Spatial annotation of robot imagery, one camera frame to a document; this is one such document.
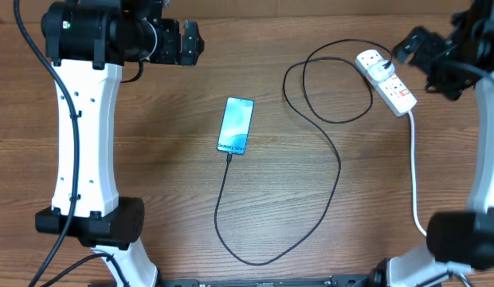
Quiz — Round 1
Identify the blue screen smartphone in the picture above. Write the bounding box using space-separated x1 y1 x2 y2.
217 97 254 155

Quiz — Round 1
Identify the black usb charging cable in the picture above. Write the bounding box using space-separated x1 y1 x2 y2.
214 38 394 267

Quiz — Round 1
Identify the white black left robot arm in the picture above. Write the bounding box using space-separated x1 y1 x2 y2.
35 1 205 286

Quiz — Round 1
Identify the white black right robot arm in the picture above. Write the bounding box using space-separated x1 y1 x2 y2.
368 0 494 286

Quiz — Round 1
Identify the white charger adapter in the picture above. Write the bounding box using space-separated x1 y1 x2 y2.
367 61 395 85

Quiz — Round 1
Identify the white power strip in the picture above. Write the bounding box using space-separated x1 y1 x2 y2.
355 49 417 116

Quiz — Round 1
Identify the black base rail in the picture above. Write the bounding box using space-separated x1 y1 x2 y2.
159 274 368 287

